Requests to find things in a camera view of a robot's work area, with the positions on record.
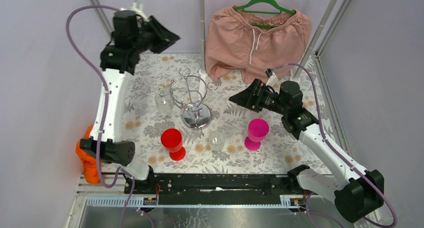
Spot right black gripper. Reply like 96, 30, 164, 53
229, 78, 289, 115

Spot pink plastic wine glass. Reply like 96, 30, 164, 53
244, 118, 270, 151

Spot clear wine glass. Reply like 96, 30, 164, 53
208, 131, 225, 151
154, 86, 173, 114

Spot chrome wire glass rack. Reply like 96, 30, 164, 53
169, 68, 213, 130

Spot red plastic wine glass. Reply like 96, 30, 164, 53
160, 128, 186, 161

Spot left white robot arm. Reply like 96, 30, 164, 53
80, 10, 180, 193

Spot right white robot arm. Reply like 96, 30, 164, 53
229, 79, 384, 223

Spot floral table mat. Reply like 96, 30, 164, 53
122, 54, 329, 174

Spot orange cloth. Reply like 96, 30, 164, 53
75, 141, 100, 184

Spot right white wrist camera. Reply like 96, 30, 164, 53
265, 68, 279, 87

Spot pink drawstring shorts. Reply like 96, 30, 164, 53
205, 7, 313, 83

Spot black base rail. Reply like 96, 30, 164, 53
123, 170, 309, 205

